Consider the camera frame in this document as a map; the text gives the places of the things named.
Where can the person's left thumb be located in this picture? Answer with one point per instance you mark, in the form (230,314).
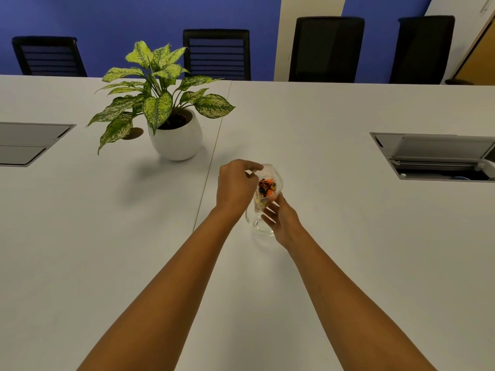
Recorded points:
(252,175)

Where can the orange and black dried mix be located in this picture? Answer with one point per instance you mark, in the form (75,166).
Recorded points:
(267,188)

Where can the brown wooden door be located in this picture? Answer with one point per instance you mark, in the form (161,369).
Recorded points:
(477,59)

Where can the black slatted office chair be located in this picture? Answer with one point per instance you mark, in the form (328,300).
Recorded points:
(217,54)
(50,57)

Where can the person's right forearm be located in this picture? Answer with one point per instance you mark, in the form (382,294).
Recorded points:
(348,305)

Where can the clear plastic bag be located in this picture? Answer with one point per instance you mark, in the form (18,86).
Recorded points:
(276,175)

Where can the white round plant pot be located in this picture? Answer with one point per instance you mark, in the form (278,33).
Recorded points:
(178,141)

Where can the person's right thumb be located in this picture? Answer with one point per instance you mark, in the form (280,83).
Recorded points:
(280,199)

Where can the person's left hand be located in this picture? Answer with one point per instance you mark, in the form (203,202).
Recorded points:
(232,185)

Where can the green variegated leafy plant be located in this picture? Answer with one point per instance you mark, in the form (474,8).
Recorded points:
(154,96)

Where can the black mesh office chair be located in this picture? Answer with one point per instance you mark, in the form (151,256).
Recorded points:
(326,50)
(423,50)

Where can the person's right hand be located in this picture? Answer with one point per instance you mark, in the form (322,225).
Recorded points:
(286,224)

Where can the person's left forearm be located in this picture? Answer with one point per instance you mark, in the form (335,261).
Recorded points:
(174,289)

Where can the brown round table grommet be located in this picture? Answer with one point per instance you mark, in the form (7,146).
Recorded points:
(134,133)

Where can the clear drinking glass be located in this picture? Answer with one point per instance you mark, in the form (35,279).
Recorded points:
(255,224)

